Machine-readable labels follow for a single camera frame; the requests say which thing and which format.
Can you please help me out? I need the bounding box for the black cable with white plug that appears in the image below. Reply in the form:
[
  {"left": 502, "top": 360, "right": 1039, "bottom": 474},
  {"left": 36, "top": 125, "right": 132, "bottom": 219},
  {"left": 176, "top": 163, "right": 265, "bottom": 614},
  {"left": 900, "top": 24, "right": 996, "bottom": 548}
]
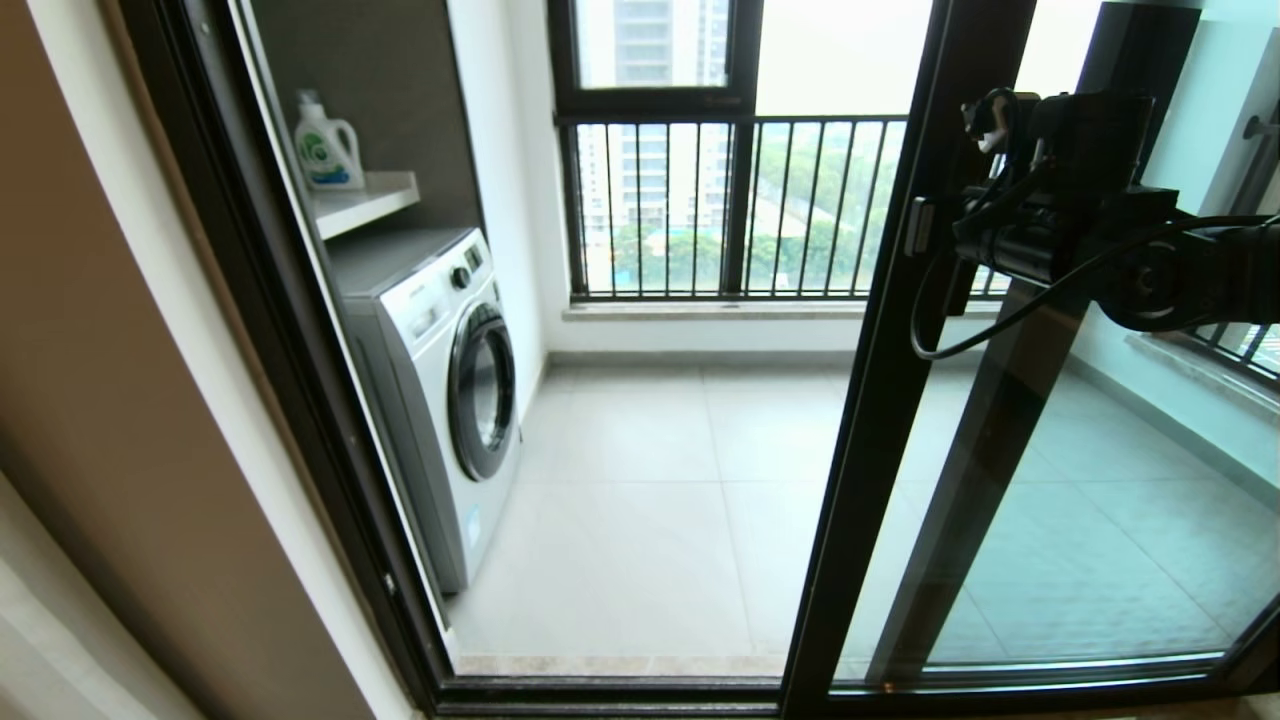
[{"left": 960, "top": 88, "right": 1051, "bottom": 236}]

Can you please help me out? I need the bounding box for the black balcony railing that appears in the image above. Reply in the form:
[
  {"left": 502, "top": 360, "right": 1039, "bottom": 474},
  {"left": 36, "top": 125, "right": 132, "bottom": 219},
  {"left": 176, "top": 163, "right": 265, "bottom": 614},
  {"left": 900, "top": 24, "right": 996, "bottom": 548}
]
[{"left": 553, "top": 113, "right": 1011, "bottom": 304}]

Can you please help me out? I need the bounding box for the white front-load washing machine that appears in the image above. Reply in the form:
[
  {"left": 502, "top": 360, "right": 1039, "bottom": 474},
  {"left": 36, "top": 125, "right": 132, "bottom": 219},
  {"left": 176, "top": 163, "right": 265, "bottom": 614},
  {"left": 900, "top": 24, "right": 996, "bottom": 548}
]
[{"left": 330, "top": 228, "right": 523, "bottom": 596}]

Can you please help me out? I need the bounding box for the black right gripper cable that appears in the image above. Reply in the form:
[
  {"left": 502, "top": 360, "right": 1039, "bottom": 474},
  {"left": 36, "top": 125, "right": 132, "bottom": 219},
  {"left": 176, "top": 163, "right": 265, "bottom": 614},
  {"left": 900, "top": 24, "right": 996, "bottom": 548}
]
[{"left": 908, "top": 215, "right": 1280, "bottom": 361}]

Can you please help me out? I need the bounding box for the black outer door frame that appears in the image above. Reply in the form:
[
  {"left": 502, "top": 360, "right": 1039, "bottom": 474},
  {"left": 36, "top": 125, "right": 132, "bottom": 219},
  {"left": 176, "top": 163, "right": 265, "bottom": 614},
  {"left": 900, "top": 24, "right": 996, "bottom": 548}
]
[{"left": 115, "top": 0, "right": 1280, "bottom": 720}]

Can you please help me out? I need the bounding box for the white wall shelf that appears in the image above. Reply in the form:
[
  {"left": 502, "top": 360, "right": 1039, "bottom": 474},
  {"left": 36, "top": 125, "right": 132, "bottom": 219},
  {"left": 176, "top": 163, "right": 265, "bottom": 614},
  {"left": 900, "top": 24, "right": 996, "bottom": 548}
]
[{"left": 312, "top": 172, "right": 420, "bottom": 241}]

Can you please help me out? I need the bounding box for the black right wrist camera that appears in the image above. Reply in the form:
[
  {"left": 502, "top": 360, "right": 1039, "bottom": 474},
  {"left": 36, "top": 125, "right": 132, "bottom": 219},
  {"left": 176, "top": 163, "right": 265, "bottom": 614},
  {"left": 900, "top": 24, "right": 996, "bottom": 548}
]
[{"left": 1030, "top": 90, "right": 1181, "bottom": 231}]

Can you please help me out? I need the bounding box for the dark grey cabinet panel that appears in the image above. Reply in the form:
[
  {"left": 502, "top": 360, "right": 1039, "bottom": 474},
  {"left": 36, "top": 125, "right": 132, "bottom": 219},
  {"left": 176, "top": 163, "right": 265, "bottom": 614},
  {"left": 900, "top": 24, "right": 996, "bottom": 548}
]
[{"left": 245, "top": 0, "right": 486, "bottom": 236}]

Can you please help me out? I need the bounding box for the grey stone window sill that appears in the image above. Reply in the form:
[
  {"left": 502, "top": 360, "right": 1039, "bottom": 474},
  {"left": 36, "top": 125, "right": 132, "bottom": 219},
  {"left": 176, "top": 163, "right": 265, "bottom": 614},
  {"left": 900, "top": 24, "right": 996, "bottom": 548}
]
[
  {"left": 560, "top": 298, "right": 1001, "bottom": 323},
  {"left": 1125, "top": 335, "right": 1280, "bottom": 421}
]

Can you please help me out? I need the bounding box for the black window frame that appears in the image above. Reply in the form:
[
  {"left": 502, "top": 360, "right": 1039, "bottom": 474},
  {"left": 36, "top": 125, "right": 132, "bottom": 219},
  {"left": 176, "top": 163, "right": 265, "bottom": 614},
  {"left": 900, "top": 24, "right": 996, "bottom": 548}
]
[{"left": 545, "top": 0, "right": 766, "bottom": 304}]

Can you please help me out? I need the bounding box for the black framed sliding glass door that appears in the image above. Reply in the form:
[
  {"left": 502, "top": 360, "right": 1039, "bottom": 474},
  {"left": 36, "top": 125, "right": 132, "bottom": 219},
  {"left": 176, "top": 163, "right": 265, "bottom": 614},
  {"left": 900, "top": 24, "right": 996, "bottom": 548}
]
[{"left": 780, "top": 0, "right": 1280, "bottom": 720}]

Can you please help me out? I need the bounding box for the black framed fixed glass door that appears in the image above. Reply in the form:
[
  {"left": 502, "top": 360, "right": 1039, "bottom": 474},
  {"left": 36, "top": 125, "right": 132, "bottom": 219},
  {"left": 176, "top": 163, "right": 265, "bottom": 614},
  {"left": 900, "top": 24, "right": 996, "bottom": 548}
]
[{"left": 868, "top": 0, "right": 1280, "bottom": 691}]

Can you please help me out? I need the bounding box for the white detergent bottle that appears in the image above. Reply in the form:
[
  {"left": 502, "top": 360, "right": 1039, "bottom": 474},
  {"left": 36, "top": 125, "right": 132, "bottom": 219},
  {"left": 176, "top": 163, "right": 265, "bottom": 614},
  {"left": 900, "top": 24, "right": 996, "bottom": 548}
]
[{"left": 293, "top": 90, "right": 365, "bottom": 193}]

